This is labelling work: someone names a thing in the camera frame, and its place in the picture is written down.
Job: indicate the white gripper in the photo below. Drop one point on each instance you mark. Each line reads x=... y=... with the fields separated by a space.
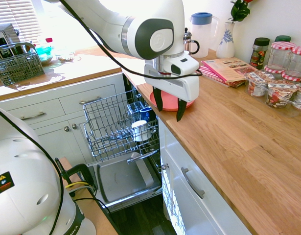
x=174 y=84

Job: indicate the red plate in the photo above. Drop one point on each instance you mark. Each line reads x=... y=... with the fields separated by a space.
x=169 y=102

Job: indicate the open dishwasher door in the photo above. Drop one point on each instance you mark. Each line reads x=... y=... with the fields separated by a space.
x=121 y=178

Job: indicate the blue mug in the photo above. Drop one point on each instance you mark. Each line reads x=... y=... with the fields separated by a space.
x=145 y=113

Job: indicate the clear drinking glass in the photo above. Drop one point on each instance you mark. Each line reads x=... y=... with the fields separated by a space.
x=133 y=110

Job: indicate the white mug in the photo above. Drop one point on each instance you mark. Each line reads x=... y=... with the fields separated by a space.
x=141 y=131

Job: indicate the red gingham book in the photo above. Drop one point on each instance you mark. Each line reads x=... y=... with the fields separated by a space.
x=210 y=73

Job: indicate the glass french press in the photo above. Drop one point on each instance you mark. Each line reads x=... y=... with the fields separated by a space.
x=188 y=45

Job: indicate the round metal cabinet knob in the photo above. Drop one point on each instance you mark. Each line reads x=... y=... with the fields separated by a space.
x=66 y=128
x=165 y=166
x=74 y=126

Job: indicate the pink open cookbook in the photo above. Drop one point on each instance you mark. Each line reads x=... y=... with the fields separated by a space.
x=228 y=69

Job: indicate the plastic pitcher with blue lid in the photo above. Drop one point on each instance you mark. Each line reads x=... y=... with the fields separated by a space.
x=201 y=36

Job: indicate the white vase with blue print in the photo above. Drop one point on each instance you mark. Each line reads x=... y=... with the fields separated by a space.
x=226 y=41

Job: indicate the yogurt pot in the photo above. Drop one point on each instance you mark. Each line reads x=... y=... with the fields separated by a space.
x=300 y=99
x=258 y=84
x=278 y=95

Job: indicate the dark jar with black lid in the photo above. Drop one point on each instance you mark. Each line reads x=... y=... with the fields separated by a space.
x=258 y=54

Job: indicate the small glass jar gingham lid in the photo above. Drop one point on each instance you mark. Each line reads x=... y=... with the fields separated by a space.
x=292 y=77
x=273 y=69

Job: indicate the black table clamp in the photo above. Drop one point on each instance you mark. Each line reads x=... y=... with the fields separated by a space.
x=78 y=171

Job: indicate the flowers with green leaves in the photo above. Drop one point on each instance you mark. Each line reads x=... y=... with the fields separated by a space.
x=239 y=9

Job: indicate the white kitchen cabinets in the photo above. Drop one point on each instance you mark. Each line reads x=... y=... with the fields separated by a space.
x=50 y=107

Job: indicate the tall glass jar gingham lid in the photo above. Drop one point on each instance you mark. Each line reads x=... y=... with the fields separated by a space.
x=280 y=55
x=298 y=63

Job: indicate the jar with green lid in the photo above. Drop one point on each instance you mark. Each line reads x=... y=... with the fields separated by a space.
x=283 y=38

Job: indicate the green bottle with red cap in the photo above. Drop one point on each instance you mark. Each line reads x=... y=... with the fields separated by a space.
x=43 y=52

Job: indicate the grey plastic cutlery basket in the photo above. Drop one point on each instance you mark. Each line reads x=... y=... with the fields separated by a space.
x=18 y=67

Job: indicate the white window blind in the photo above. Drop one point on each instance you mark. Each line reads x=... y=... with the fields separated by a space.
x=15 y=14

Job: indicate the silver kitchen appliance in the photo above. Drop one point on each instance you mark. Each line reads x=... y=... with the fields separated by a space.
x=4 y=36

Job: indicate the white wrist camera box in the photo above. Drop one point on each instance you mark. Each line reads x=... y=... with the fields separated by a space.
x=180 y=64

